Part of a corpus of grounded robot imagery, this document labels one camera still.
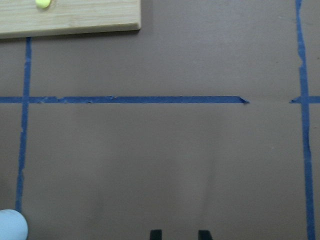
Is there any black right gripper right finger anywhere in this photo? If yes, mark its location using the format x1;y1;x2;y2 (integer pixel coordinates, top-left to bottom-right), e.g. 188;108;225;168
198;229;213;240

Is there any bamboo cutting board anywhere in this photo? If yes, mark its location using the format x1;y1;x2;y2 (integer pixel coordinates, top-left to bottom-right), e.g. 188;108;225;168
0;0;142;39

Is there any light blue plastic cup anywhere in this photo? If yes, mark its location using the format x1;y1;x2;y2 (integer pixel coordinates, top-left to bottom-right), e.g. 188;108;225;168
0;209;28;240

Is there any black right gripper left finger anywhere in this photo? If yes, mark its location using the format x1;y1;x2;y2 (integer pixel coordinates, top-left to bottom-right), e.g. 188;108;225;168
149;229;162;240

